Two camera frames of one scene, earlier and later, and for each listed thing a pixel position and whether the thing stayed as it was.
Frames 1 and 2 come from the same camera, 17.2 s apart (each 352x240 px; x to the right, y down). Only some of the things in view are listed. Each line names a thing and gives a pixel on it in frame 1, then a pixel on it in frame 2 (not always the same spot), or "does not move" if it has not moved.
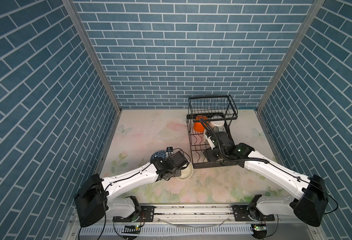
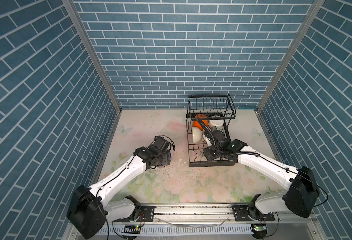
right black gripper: [208, 153] does not move
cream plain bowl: [187, 173] -> [197, 134]
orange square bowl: [198, 126] does not move
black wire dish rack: [207, 114] does not move
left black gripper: [178, 172] -> [165, 155]
